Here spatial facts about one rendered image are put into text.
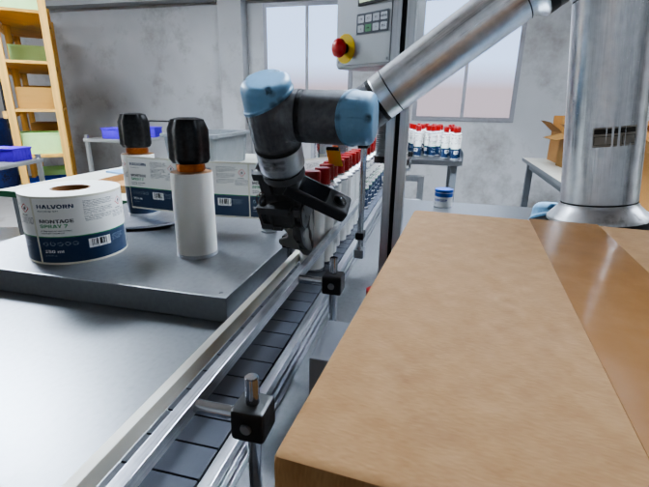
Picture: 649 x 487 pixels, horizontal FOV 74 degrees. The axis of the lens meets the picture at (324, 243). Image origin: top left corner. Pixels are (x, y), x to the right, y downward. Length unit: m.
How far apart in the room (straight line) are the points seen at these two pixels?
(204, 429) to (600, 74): 0.58
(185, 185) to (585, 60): 0.71
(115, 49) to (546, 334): 6.80
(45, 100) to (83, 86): 2.01
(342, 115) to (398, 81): 0.15
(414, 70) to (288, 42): 4.97
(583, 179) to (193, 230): 0.72
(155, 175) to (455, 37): 0.86
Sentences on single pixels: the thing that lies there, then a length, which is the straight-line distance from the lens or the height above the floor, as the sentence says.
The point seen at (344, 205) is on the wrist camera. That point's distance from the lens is 0.73.
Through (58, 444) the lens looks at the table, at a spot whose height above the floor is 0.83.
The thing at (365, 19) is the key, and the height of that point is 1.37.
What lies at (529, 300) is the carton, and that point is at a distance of 0.23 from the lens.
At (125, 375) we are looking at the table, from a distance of 0.71.
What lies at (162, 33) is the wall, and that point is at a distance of 6.46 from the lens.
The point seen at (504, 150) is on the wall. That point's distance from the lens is 5.38.
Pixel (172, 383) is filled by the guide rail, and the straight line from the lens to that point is 0.52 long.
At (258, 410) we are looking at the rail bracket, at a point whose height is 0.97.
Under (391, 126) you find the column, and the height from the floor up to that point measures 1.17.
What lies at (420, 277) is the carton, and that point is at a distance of 0.24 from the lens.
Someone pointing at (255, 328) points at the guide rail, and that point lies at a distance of 0.51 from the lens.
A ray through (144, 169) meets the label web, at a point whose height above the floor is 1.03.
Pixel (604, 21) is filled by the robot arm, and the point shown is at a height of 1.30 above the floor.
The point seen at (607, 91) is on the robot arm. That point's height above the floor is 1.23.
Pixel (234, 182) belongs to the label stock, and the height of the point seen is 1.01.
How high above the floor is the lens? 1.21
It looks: 18 degrees down
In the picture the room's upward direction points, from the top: 1 degrees clockwise
